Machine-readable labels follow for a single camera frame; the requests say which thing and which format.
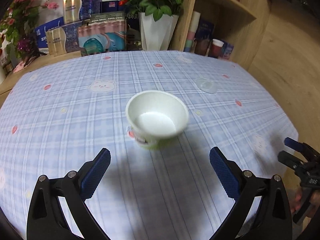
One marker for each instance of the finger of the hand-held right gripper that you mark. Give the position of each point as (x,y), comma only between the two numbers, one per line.
(287,158)
(293,143)

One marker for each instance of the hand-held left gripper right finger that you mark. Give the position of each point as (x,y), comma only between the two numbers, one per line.
(225,175)

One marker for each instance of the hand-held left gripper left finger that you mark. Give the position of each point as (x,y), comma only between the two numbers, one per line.
(96,172)

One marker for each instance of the white green paper bowl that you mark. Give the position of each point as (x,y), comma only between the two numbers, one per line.
(155,120)

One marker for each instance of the clear plastic lid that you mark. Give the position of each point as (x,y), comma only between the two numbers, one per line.
(206,85)

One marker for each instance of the person's right hand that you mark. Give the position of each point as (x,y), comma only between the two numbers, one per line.
(298,201)

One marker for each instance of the small light blue box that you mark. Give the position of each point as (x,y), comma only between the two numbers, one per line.
(227,51)

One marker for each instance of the white dark red cup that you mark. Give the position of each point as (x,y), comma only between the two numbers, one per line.
(215,49)

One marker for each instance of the brown tumbler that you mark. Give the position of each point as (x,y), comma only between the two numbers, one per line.
(202,47)

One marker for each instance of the small black tripod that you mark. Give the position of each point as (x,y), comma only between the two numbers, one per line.
(35,55)

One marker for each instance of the pink bottle multipack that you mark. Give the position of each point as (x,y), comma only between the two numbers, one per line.
(100,38)

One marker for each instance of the wooden shelf unit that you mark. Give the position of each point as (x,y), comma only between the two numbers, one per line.
(232,22)

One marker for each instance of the black shelf board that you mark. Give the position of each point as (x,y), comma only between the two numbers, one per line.
(295,1)

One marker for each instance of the tall dark blue box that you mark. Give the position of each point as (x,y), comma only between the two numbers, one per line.
(206,28)

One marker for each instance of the stack of pastel cups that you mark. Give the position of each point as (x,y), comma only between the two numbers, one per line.
(191,33)

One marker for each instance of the purple flower bunch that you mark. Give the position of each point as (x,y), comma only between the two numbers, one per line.
(24,45)

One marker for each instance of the blue white carton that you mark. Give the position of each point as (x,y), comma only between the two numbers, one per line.
(43,33)

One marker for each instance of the red roses in white vase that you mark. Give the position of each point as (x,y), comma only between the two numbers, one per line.
(157,32)

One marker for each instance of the dark green box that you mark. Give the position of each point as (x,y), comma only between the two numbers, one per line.
(107,17)

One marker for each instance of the small dark blue box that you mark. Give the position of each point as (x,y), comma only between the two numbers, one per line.
(110,6)

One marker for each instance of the pink blossom arrangement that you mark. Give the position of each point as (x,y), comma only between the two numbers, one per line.
(15,22)

